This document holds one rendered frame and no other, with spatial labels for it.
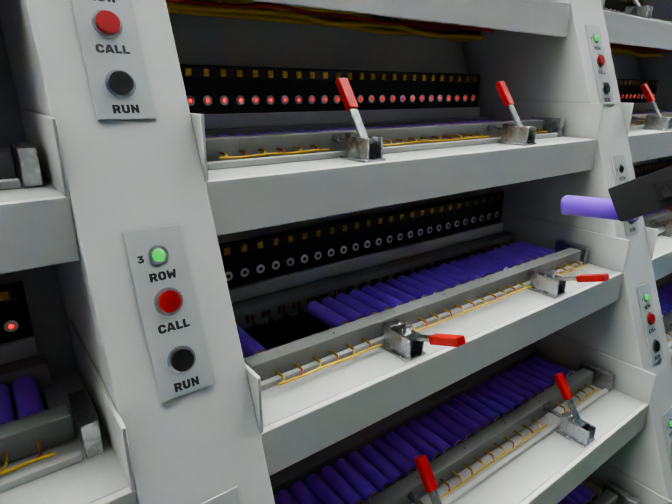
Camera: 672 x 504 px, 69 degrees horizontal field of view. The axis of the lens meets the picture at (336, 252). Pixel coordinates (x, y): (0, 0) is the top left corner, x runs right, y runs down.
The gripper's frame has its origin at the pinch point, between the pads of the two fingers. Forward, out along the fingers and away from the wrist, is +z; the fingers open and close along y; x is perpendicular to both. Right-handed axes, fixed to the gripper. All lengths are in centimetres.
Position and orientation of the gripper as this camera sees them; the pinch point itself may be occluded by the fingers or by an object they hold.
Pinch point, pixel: (665, 188)
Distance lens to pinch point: 47.7
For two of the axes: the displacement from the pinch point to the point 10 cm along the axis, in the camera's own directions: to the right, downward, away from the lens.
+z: -5.3, 2.5, 8.1
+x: 3.0, 9.5, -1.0
